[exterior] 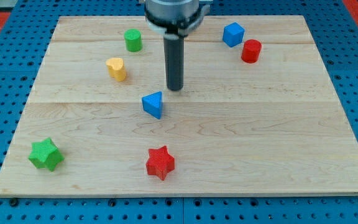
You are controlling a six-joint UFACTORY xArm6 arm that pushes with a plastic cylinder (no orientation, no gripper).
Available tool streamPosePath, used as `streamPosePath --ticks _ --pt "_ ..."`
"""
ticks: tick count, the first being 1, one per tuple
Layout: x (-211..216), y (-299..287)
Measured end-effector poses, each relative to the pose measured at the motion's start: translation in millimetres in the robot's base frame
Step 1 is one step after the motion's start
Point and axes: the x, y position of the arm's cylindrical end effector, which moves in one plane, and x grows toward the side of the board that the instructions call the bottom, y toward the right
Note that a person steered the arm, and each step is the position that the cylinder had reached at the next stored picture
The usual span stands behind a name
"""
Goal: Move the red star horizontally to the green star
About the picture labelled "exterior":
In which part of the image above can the red star block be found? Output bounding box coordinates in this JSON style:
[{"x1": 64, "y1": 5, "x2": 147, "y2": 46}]
[{"x1": 145, "y1": 146, "x2": 175, "y2": 180}]

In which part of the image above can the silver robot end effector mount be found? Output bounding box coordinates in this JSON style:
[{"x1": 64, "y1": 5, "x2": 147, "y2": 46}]
[{"x1": 144, "y1": 0, "x2": 211, "y2": 37}]

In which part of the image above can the green cylinder block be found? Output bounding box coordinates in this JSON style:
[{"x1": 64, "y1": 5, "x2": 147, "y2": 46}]
[{"x1": 124, "y1": 29, "x2": 142, "y2": 52}]

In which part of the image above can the blue cube block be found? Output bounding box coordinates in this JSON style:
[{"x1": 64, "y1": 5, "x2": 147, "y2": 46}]
[{"x1": 222, "y1": 22, "x2": 245, "y2": 47}]

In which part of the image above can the blue triangle block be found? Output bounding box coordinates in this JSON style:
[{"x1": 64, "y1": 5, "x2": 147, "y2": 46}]
[{"x1": 142, "y1": 91, "x2": 163, "y2": 119}]

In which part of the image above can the red cylinder block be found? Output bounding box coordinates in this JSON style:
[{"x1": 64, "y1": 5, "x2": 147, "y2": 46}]
[{"x1": 241, "y1": 39, "x2": 262, "y2": 63}]

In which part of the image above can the light wooden board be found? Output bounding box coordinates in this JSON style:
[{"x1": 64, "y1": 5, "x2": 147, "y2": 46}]
[{"x1": 0, "y1": 16, "x2": 358, "y2": 198}]

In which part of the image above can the green star block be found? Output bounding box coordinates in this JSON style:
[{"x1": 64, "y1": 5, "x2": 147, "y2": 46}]
[{"x1": 28, "y1": 138, "x2": 65, "y2": 172}]

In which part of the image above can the yellow heart block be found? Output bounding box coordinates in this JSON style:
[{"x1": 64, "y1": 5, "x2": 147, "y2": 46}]
[{"x1": 106, "y1": 58, "x2": 127, "y2": 82}]

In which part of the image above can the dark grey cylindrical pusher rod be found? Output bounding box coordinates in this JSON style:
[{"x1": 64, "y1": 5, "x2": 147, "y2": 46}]
[{"x1": 163, "y1": 37, "x2": 184, "y2": 91}]

